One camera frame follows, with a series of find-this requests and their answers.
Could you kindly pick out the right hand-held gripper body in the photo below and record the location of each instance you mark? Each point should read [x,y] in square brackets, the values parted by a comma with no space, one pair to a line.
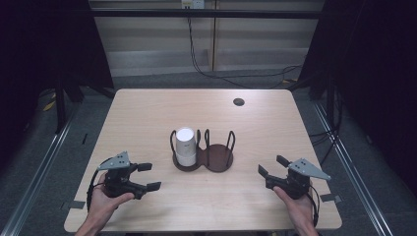
[296,182]

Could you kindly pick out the dark brown cup holder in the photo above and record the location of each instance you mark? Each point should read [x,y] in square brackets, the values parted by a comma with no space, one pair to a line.
[218,159]

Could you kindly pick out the white wall outlet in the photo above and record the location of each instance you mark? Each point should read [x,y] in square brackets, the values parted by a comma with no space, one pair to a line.
[192,4]

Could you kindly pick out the black metal stand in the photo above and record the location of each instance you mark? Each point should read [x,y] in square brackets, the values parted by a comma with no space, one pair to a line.
[60,105]

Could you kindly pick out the yellow floor tape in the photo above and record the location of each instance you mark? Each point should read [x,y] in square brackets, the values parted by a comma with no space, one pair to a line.
[49,105]

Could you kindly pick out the dark curtain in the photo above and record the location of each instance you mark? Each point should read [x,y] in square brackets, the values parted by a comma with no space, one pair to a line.
[377,82]
[39,59]

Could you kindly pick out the black horizontal bar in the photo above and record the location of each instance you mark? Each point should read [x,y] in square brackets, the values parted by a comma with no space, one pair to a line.
[203,13]

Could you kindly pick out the grey tape strip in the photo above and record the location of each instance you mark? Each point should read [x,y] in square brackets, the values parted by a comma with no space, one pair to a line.
[330,197]
[74,205]

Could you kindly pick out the person's right hand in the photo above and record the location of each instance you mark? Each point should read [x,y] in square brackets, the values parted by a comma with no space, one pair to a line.
[298,208]

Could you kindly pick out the grey floor rail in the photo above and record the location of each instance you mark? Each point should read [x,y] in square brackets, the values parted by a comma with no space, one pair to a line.
[39,170]
[354,170]

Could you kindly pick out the stack of white paper cups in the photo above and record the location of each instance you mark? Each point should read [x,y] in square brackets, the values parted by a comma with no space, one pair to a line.
[186,147]

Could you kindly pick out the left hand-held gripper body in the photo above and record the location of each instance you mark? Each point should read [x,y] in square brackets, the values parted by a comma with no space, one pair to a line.
[118,178]

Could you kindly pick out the person's left hand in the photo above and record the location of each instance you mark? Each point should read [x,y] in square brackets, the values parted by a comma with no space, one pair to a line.
[103,205]

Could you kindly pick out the round dark table grommet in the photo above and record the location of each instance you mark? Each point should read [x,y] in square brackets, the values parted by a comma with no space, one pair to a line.
[238,102]

